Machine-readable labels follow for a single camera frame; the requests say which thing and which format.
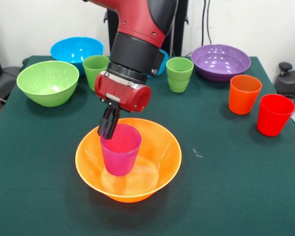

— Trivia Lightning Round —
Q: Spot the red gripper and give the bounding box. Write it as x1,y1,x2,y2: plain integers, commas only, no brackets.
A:
94,71,152,140

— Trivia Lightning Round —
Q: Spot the purple cup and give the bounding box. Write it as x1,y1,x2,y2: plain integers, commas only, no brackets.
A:
100,124,142,177

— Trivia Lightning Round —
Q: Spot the orange bowl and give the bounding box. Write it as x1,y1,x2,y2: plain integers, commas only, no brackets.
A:
75,117,182,204

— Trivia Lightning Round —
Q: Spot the green bowl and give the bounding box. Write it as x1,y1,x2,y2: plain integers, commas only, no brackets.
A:
16,60,80,108

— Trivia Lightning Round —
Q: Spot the plain green cup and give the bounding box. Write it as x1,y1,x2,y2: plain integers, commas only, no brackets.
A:
82,55,111,92

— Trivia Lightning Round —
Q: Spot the large blue bowl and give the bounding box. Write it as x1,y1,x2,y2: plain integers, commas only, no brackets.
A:
50,36,104,76

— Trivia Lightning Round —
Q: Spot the stepped green cup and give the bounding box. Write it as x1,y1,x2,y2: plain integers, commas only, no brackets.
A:
166,57,194,93

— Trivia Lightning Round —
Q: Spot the small blue bowl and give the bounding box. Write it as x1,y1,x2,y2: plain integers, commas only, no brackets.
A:
147,48,169,79

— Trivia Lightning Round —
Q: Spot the dark green table cloth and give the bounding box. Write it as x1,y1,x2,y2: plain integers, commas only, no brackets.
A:
0,55,295,236

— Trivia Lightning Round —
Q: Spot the purple bowl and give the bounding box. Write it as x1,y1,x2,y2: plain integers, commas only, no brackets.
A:
191,44,252,83

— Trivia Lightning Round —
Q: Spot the orange cup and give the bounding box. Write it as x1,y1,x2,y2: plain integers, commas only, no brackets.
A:
228,75,263,116

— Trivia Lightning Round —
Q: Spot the red cup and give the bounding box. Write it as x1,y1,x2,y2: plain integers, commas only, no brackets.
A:
257,93,295,137

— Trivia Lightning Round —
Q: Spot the grey base with knob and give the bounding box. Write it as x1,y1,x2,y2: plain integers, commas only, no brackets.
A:
275,62,295,98

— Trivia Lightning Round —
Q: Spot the black hanging wall cable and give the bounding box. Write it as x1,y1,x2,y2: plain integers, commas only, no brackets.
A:
202,0,213,48

